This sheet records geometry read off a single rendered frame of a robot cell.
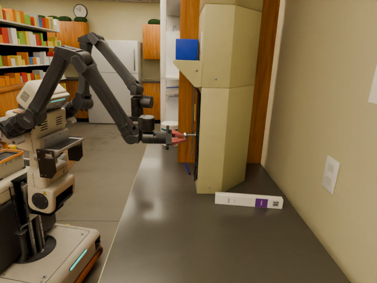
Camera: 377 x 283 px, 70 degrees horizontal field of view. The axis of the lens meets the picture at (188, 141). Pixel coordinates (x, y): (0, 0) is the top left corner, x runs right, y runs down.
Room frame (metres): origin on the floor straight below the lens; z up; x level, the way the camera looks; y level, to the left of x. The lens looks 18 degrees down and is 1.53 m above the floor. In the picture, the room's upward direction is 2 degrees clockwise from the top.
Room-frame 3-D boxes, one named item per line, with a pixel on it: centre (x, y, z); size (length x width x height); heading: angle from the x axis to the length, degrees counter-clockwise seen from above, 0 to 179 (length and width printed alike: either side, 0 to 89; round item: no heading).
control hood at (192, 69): (1.23, 0.02, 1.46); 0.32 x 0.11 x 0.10; 2
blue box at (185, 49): (1.32, 0.02, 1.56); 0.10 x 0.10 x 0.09; 2
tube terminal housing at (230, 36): (1.24, -0.16, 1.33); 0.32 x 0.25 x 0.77; 2
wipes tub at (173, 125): (1.77, 0.12, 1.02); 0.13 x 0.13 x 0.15
